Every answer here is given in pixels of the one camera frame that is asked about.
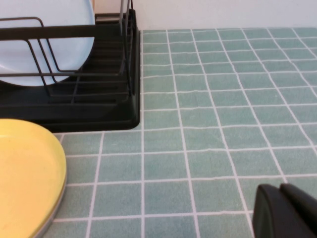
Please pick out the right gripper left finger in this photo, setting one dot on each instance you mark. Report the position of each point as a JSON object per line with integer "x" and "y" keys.
{"x": 267, "y": 213}

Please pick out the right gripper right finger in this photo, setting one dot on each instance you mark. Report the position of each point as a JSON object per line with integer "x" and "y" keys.
{"x": 302, "y": 215}

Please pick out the light blue plate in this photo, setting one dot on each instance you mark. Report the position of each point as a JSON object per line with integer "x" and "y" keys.
{"x": 62, "y": 15}

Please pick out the yellow plate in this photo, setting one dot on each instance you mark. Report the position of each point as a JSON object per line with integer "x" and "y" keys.
{"x": 24, "y": 173}

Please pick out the green checked tablecloth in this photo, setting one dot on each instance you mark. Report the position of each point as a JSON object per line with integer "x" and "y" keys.
{"x": 198, "y": 148}

